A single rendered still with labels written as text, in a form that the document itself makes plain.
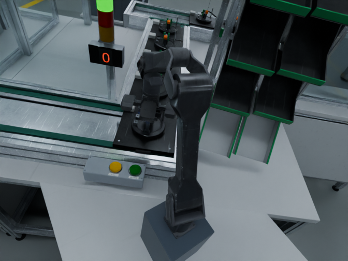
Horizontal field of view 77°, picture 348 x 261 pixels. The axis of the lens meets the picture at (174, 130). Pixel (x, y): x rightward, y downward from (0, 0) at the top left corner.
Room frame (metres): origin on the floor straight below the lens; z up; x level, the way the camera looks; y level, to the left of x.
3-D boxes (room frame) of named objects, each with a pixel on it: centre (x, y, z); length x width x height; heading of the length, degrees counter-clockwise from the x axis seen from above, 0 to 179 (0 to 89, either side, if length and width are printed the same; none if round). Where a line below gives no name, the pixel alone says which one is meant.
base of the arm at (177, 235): (0.24, -0.08, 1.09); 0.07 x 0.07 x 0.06; 44
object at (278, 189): (1.07, 0.16, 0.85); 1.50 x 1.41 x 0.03; 96
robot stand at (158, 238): (0.23, -0.07, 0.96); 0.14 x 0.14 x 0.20; 44
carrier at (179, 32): (1.61, 0.22, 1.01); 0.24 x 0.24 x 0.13; 6
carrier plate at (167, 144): (0.63, 0.11, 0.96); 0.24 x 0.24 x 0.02; 6
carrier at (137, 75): (0.88, 0.14, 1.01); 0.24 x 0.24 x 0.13; 6
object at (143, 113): (0.51, 0.09, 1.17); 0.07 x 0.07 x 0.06; 6
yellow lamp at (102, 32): (0.73, 0.31, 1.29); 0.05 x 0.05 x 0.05
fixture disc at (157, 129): (0.63, 0.11, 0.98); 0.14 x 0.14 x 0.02
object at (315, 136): (1.58, -1.10, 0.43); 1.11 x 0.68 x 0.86; 96
